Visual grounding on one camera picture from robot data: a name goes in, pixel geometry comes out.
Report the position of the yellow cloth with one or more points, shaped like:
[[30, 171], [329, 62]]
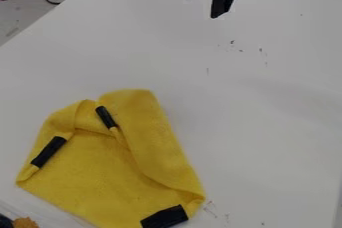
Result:
[[120, 165]]

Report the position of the blue toy figure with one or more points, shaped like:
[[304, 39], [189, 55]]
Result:
[[4, 222]]

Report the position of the orange toy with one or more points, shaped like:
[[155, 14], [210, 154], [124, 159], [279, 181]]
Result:
[[25, 223]]

